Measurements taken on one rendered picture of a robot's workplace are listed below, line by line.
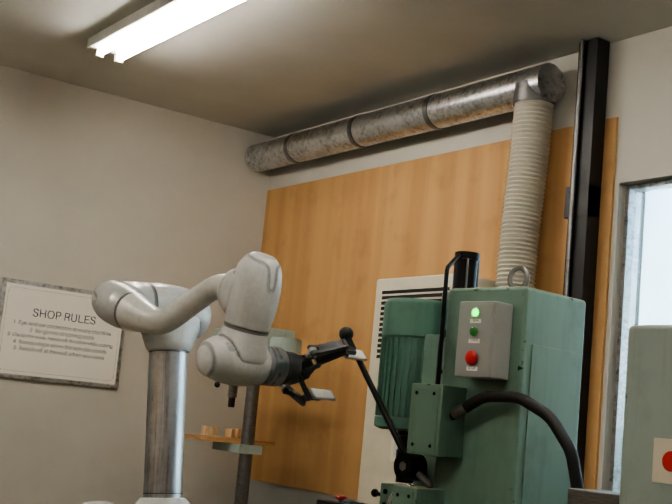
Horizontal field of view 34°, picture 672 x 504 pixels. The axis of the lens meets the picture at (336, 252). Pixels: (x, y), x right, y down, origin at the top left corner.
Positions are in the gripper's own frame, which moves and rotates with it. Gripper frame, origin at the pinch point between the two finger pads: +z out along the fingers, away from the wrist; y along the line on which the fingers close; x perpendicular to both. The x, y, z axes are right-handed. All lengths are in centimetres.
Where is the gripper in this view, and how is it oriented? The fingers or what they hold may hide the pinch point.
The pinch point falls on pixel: (344, 375)
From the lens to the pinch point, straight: 263.7
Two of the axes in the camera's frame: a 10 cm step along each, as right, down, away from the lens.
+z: 7.3, 1.7, 6.6
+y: 5.4, -7.4, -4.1
